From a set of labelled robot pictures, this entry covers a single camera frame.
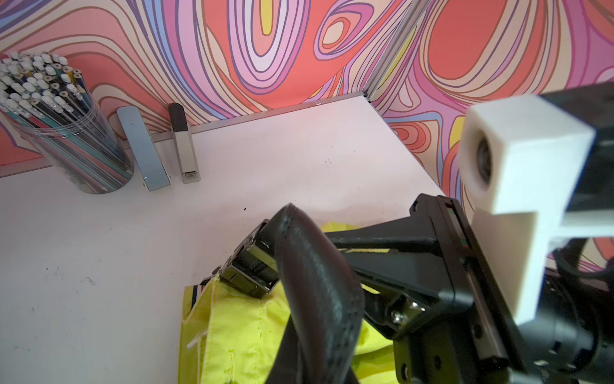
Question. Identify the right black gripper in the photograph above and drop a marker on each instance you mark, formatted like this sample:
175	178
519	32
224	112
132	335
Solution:
430	291

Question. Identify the black leather belt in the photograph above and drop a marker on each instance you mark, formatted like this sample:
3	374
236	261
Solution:
324	294

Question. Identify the neon yellow trousers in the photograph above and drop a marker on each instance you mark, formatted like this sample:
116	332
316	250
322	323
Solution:
227	336

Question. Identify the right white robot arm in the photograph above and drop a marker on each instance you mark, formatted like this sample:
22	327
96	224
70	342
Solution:
589	213

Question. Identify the beige black stapler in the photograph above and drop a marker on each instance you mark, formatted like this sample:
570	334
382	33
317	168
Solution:
184	144

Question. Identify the pencil cup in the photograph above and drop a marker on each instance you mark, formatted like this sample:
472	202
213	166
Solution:
45	99

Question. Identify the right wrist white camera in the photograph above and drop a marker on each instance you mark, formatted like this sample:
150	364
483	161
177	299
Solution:
520	160

